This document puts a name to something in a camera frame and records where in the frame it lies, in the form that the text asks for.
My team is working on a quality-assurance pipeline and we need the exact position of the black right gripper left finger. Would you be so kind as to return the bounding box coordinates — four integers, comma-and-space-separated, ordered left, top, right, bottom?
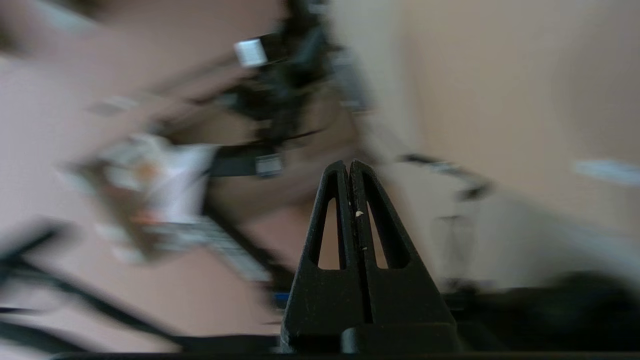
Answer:
280, 159, 360, 354

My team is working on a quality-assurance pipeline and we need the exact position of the brown cardboard shoe box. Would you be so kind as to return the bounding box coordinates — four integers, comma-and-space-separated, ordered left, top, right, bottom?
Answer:
330, 0, 640, 296

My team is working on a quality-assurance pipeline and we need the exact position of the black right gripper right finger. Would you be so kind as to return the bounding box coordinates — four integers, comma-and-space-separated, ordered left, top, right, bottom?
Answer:
349, 159, 461, 354

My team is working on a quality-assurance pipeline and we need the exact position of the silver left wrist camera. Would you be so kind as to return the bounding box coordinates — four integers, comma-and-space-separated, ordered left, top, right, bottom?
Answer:
233, 38, 269, 69

